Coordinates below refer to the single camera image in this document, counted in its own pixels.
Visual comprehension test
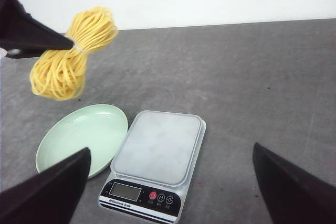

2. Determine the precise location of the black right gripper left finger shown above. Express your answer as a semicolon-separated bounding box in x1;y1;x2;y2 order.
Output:
1;147;91;223

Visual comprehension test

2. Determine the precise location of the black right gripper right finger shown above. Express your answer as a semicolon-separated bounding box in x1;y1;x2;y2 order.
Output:
252;143;335;223

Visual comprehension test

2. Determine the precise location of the silver digital kitchen scale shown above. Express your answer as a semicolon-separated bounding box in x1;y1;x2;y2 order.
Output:
98;110;206;223

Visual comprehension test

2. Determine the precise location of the light green plate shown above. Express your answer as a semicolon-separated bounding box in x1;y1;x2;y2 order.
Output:
35;104;128;179

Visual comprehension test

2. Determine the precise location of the yellow vermicelli noodle bundle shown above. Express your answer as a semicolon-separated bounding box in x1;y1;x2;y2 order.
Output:
29;6;118;101

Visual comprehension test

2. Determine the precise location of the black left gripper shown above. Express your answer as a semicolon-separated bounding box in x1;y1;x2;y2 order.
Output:
1;0;73;59

